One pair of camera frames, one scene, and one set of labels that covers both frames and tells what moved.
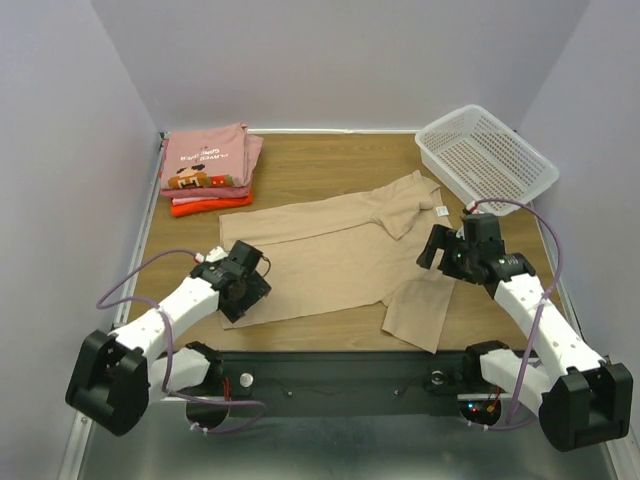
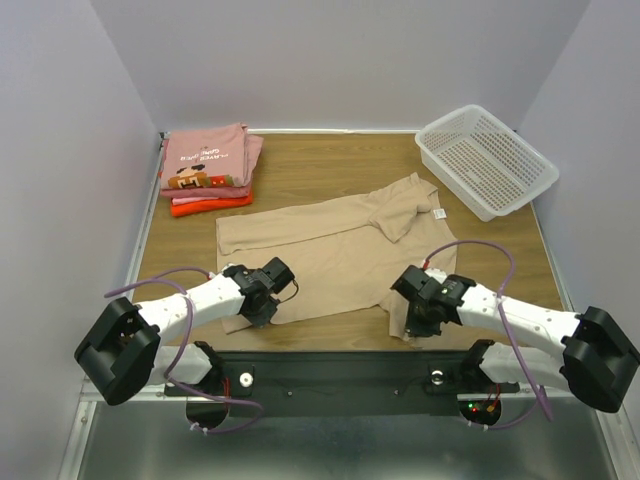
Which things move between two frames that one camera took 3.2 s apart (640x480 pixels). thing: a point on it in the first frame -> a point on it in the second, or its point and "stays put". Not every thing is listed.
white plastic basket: (481, 158) stays put
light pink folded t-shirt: (184, 199) stays put
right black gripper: (445, 251) -> (416, 323)
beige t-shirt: (350, 253) stays put
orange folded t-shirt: (204, 206) stays put
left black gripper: (257, 289) -> (265, 316)
